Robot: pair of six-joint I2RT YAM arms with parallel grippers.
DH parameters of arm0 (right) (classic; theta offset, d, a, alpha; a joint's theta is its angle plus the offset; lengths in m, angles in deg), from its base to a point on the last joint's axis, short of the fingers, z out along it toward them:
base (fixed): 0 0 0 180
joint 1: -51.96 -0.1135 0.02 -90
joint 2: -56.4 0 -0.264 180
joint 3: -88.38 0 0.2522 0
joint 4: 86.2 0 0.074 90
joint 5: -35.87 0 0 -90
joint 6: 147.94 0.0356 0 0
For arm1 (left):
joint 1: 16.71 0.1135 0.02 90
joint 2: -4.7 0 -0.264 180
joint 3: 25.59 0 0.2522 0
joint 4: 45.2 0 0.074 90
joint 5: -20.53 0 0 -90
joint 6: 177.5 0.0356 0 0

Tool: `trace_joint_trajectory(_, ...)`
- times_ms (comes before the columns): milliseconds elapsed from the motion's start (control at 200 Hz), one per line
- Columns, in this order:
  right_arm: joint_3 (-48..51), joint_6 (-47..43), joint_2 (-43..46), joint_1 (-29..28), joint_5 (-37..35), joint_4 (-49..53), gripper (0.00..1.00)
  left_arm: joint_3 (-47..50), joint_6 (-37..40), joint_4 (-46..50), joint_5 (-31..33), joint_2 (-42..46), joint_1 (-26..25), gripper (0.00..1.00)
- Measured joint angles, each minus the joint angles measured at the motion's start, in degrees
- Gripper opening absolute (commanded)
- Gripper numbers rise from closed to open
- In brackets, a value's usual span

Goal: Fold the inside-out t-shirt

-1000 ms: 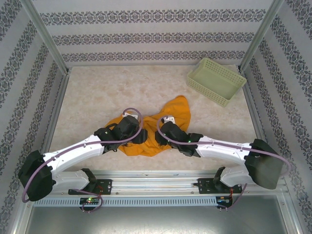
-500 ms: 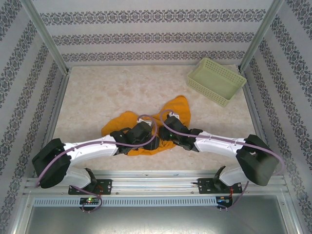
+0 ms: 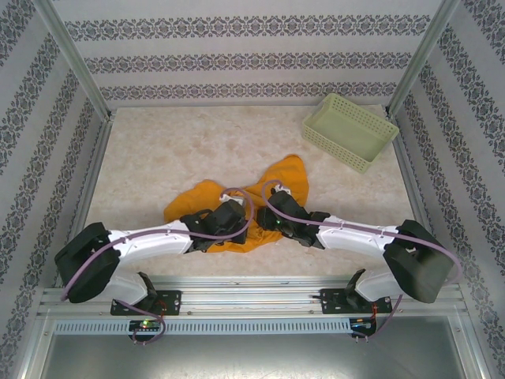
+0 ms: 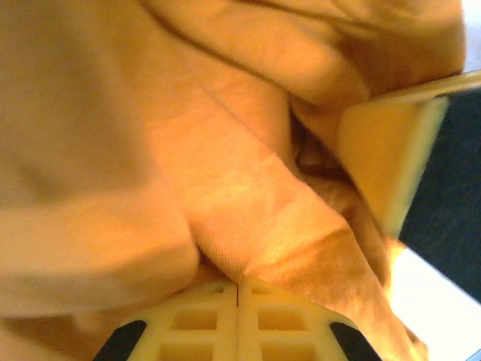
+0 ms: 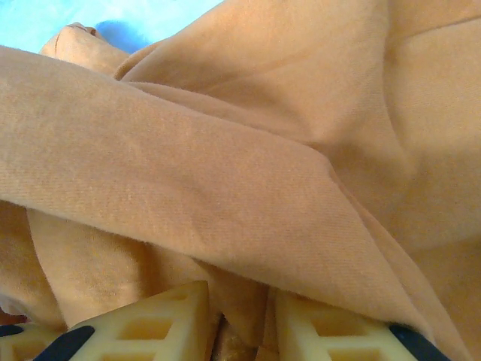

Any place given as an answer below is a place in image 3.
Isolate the grey metal sheet panel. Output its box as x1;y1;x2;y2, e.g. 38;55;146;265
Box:
23;315;484;379

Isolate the aluminium right frame post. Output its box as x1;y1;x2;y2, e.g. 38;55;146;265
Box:
385;0;461;116

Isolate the orange t-shirt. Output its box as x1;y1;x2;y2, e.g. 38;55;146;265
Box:
163;153;311;256

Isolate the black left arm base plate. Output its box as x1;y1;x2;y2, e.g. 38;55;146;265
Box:
110;290;183;317

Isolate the aluminium left side rail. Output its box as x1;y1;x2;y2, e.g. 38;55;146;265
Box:
54;114;115;287

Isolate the slotted grey cable duct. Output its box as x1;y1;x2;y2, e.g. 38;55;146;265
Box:
53;318;352;335

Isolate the aluminium frame post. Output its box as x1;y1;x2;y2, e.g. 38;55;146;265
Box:
385;0;461;116
33;0;115;119

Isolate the aluminium mounting rail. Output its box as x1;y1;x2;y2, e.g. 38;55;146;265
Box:
37;276;465;317

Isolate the pale green plastic basket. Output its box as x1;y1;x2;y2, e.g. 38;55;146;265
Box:
302;93;399;174

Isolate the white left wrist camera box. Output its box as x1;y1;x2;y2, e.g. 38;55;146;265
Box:
220;189;245;206

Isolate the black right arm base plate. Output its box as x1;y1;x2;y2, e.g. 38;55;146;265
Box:
320;287;392;316

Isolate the aluminium right side rail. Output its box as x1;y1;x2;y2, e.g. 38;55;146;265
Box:
384;114;449;283

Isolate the aluminium left frame post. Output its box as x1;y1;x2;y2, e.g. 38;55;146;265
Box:
33;0;115;119

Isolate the left circuit board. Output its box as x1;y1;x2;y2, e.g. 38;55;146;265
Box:
129;319;163;332

